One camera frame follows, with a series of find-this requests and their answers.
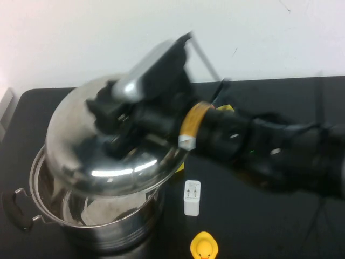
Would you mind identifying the yellow rubber duck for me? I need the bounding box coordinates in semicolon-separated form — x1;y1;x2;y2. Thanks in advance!
190;231;219;259

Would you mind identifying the stainless steel stock pot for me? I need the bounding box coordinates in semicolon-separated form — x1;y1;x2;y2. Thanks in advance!
1;145;167;255

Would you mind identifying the thin black cable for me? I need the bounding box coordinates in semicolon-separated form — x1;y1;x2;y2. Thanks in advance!
212;78;233;106

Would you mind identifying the grey metal bracket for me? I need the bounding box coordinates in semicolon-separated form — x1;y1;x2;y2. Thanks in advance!
0;87;15;141

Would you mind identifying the white usb wall charger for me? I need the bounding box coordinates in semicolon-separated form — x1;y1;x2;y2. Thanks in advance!
183;180;202;216

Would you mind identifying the stainless steel pot lid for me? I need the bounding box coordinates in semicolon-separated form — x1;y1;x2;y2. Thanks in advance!
44;72;190;198

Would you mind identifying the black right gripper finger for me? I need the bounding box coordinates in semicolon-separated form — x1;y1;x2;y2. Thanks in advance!
86;79;136;133
104;126;147;160

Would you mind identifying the silver camera cable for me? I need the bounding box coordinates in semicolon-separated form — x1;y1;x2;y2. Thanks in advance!
188;33;218;81

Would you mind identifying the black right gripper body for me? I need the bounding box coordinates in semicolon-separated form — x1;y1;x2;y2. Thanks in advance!
131;98;191;148

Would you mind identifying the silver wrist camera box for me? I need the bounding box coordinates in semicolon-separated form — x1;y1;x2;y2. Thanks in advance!
112;31;198;108

